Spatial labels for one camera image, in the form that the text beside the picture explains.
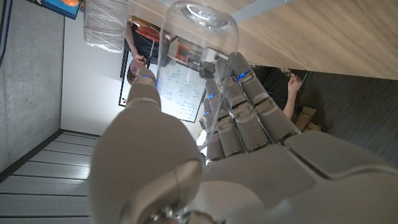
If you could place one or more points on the seated person in dark shirt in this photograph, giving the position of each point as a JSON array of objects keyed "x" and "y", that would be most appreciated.
[{"x": 143, "y": 46}]

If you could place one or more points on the blue flat box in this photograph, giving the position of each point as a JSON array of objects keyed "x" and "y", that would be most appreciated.
[{"x": 59, "y": 7}]

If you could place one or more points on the red bowl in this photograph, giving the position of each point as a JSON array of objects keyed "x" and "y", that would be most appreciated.
[{"x": 149, "y": 32}]

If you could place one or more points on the white power strip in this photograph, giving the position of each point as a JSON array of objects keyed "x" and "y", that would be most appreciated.
[{"x": 210, "y": 56}]

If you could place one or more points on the standing person in black clothes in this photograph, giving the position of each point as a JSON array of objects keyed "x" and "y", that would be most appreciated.
[{"x": 293, "y": 87}]

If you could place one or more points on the whiteboard with black frame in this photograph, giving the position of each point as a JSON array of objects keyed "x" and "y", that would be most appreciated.
[{"x": 183, "y": 99}]

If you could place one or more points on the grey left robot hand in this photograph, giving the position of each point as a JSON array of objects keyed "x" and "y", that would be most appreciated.
[{"x": 280, "y": 186}]

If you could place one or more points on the black round adapter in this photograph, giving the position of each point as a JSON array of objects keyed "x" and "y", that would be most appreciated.
[{"x": 206, "y": 74}]

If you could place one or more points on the clear plastic bottle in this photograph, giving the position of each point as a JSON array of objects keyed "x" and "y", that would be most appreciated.
[{"x": 199, "y": 31}]

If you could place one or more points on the wooden box with red face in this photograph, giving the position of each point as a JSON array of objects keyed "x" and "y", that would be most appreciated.
[{"x": 182, "y": 53}]

